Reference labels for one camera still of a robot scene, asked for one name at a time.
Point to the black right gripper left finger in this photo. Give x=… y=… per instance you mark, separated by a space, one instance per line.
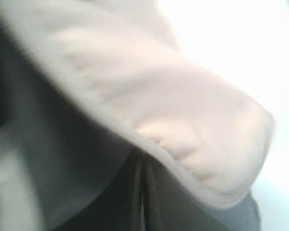
x=119 y=207

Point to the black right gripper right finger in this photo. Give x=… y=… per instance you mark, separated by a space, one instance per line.
x=168 y=207

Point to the cream fabric duffel bag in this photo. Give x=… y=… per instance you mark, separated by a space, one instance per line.
x=84 y=84

